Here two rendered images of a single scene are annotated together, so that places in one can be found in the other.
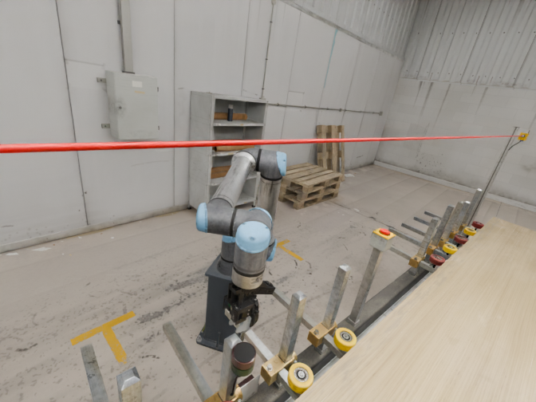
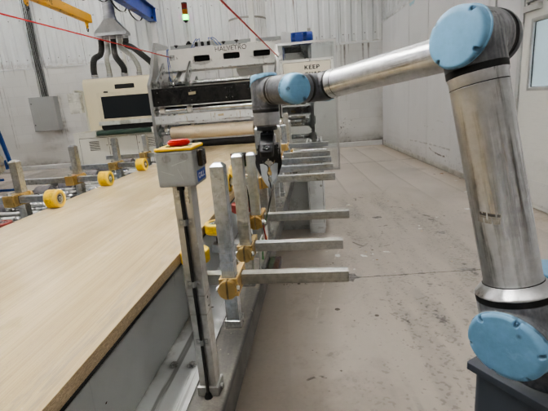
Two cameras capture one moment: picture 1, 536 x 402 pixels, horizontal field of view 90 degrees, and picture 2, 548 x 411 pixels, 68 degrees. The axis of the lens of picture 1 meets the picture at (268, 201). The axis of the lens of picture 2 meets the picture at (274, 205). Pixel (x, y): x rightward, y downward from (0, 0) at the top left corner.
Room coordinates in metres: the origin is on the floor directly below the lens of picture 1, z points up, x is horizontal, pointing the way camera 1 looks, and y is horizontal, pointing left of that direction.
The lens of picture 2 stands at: (1.71, -0.86, 1.29)
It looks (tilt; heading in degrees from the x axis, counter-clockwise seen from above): 15 degrees down; 141
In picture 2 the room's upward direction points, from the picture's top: 4 degrees counter-clockwise
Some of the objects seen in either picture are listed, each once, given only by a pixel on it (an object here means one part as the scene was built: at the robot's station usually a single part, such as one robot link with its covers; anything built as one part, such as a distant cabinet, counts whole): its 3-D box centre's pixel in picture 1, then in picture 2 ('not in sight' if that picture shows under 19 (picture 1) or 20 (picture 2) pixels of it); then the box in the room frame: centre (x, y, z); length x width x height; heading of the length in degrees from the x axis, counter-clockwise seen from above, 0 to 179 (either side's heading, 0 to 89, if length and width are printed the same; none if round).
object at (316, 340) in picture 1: (323, 331); (232, 280); (0.83, -0.31, 0.82); 0.13 x 0.06 x 0.05; 134
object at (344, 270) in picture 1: (331, 313); (227, 253); (0.85, -0.33, 0.91); 0.03 x 0.03 x 0.48; 44
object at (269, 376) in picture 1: (279, 364); (247, 248); (0.66, -0.13, 0.82); 0.13 x 0.06 x 0.05; 134
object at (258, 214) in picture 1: (254, 226); (289, 89); (0.74, 0.03, 1.32); 0.12 x 0.12 x 0.09; 88
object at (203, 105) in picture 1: (226, 156); not in sight; (3.56, 0.64, 0.78); 0.90 x 0.45 x 1.55; 140
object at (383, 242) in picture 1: (381, 240); (181, 166); (1.03, -0.51, 1.18); 0.07 x 0.07 x 0.08; 44
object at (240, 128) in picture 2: not in sight; (233, 129); (-1.53, 1.35, 1.05); 1.43 x 0.12 x 0.12; 44
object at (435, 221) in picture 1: (422, 250); not in sight; (1.54, -1.05, 0.89); 0.03 x 0.03 x 0.48; 44
